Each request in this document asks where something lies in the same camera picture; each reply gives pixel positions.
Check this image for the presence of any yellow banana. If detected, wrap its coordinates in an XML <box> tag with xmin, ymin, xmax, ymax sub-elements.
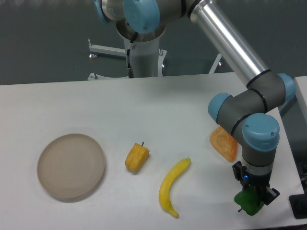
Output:
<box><xmin>158</xmin><ymin>158</ymin><xmax>191</xmax><ymax>219</ymax></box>

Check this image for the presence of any beige round plate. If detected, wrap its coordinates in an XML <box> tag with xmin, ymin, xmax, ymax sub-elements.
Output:
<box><xmin>37</xmin><ymin>134</ymin><xmax>106</xmax><ymax>203</ymax></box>

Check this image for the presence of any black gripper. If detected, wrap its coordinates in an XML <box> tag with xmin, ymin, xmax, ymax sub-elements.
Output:
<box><xmin>232</xmin><ymin>161</ymin><xmax>280</xmax><ymax>206</ymax></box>

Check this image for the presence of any green bell pepper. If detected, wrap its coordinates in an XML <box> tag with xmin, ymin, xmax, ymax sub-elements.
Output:
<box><xmin>234</xmin><ymin>186</ymin><xmax>264</xmax><ymax>216</ymax></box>

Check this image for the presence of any white side table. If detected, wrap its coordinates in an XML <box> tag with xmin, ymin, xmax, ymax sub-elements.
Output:
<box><xmin>279</xmin><ymin>76</ymin><xmax>307</xmax><ymax>121</ymax></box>

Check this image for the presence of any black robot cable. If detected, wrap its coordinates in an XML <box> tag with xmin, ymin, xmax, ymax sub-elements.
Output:
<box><xmin>126</xmin><ymin>32</ymin><xmax>139</xmax><ymax>79</ymax></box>

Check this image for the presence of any orange pastry bread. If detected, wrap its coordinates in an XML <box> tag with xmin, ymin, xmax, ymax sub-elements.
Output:
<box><xmin>210</xmin><ymin>126</ymin><xmax>238</xmax><ymax>162</ymax></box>

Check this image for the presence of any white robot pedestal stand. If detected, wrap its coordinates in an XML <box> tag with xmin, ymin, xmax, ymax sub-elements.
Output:
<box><xmin>87</xmin><ymin>23</ymin><xmax>224</xmax><ymax>81</ymax></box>

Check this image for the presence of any yellow bell pepper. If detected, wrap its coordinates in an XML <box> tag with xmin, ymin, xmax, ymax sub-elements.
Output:
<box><xmin>125</xmin><ymin>143</ymin><xmax>150</xmax><ymax>173</ymax></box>

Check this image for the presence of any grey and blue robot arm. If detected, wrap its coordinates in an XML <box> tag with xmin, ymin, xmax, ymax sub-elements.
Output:
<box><xmin>94</xmin><ymin>0</ymin><xmax>295</xmax><ymax>207</ymax></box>

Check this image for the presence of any black device at edge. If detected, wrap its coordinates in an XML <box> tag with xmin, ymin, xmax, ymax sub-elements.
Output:
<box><xmin>289</xmin><ymin>194</ymin><xmax>307</xmax><ymax>219</ymax></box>

